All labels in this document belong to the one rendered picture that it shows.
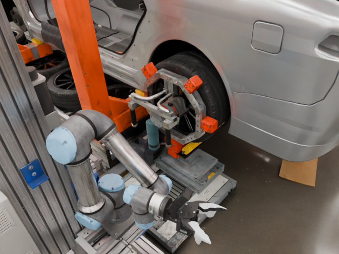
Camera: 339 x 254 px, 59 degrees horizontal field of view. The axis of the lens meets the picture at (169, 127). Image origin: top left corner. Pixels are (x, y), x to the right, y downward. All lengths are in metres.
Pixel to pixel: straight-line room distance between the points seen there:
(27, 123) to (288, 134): 1.35
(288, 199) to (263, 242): 0.48
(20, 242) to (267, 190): 2.00
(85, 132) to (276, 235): 1.82
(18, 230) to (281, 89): 1.41
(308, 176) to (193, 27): 1.75
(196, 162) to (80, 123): 1.66
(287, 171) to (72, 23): 2.17
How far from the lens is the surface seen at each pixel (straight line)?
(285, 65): 1.65
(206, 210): 1.04
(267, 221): 2.57
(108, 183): 1.40
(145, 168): 1.18
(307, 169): 3.04
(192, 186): 2.52
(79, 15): 1.99
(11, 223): 1.33
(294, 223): 2.63
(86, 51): 2.06
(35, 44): 4.14
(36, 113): 1.19
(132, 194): 1.08
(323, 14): 1.54
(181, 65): 2.00
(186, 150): 2.27
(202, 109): 1.93
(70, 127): 1.07
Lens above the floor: 2.07
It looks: 38 degrees down
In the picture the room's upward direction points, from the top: 4 degrees counter-clockwise
